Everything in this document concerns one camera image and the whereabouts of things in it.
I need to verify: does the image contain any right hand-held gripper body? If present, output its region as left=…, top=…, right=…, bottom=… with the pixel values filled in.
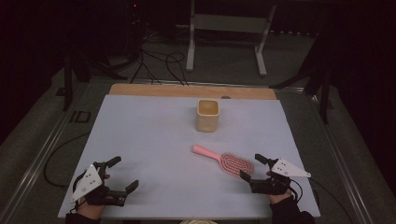
left=248, top=158, right=312, bottom=197

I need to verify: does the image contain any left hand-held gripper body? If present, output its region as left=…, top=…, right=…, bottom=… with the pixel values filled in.
left=69, top=161, right=128, bottom=208

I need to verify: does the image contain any pink hairbrush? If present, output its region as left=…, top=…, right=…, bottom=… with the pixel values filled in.
left=191, top=144, right=255, bottom=178

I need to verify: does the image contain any cream square cup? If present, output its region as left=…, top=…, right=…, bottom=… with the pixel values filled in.
left=195, top=98, right=221, bottom=133

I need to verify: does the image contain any person's left hand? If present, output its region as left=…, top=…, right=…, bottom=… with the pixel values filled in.
left=75, top=200, right=107, bottom=220

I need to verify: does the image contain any person's right hand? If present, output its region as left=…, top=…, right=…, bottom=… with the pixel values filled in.
left=266, top=189, right=294, bottom=205

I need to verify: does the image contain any pale blue table mat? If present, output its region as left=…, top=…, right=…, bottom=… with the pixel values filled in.
left=57, top=94, right=321, bottom=220

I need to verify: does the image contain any wooden table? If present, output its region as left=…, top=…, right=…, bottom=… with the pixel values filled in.
left=108, top=82, right=278, bottom=101

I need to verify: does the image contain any black metal stand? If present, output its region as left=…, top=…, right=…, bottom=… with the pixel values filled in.
left=269, top=29, right=334, bottom=125
left=55, top=46, right=129, bottom=113

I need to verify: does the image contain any white metal stand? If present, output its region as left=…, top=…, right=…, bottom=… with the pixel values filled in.
left=176, top=0, right=278, bottom=77

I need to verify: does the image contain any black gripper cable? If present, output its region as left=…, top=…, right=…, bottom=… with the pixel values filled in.
left=289, top=178, right=304, bottom=202

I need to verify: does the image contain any black floor cable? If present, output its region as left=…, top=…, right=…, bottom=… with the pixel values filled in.
left=130, top=31, right=163, bottom=86
left=310, top=177, right=356, bottom=224
left=164, top=51, right=190, bottom=87
left=43, top=132, right=92, bottom=189

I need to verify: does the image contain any black rectangular floor bracket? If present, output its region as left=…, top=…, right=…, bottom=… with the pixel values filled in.
left=68, top=109, right=92, bottom=124

